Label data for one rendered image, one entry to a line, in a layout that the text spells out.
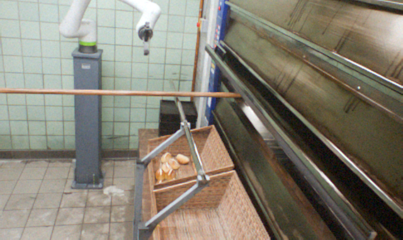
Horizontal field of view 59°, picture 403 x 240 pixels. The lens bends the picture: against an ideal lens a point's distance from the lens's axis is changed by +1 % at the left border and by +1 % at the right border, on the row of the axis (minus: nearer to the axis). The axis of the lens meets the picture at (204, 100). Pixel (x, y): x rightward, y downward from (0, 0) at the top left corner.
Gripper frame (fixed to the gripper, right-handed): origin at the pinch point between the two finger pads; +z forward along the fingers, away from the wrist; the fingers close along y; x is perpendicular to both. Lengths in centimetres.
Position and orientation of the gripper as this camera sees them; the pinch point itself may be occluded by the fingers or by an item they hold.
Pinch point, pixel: (147, 41)
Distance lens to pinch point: 208.9
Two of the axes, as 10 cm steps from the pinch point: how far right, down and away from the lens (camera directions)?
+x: -9.7, -0.3, -2.3
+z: 2.0, 3.8, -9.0
